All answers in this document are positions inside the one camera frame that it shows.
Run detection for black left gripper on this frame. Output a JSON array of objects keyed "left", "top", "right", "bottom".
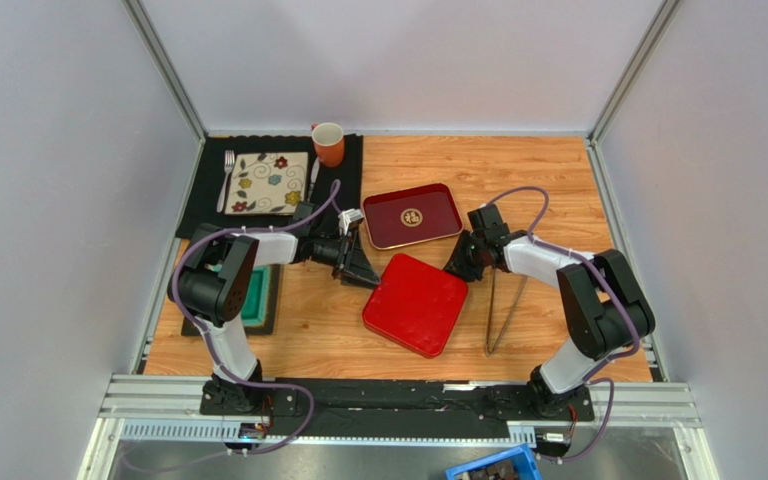
[{"left": 308, "top": 230, "right": 379, "bottom": 290}]

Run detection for red chocolate serving tray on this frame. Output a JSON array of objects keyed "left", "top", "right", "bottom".
[{"left": 362, "top": 183, "right": 463, "bottom": 250}]

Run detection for red tin lid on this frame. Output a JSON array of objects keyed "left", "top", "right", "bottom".
[{"left": 362, "top": 253, "right": 469, "bottom": 358}]

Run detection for metal serving tongs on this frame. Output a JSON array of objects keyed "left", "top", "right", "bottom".
[{"left": 483, "top": 266, "right": 530, "bottom": 357}]

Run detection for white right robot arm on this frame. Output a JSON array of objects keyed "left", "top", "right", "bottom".
[{"left": 444, "top": 204, "right": 656, "bottom": 417}]

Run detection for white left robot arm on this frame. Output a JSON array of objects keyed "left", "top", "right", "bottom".
[{"left": 168, "top": 203, "right": 381, "bottom": 402}]

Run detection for silver table knife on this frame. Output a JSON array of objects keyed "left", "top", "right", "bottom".
[{"left": 305, "top": 158, "right": 320, "bottom": 202}]

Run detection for turquoise glazed dark plate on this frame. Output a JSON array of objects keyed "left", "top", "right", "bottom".
[{"left": 178, "top": 263, "right": 281, "bottom": 335}]

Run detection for floral square plate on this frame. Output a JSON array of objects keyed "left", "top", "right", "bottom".
[{"left": 222, "top": 152, "right": 310, "bottom": 216}]

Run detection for orange mug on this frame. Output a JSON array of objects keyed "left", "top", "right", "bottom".
[{"left": 311, "top": 122, "right": 345, "bottom": 168}]

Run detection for silver fork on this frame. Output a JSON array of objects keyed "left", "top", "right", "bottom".
[{"left": 216, "top": 150, "right": 236, "bottom": 213}]

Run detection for blue plastic bin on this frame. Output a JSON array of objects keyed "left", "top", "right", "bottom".
[{"left": 445, "top": 445, "right": 543, "bottom": 480}]

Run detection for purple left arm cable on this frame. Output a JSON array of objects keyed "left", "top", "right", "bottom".
[{"left": 169, "top": 178, "right": 344, "bottom": 457}]

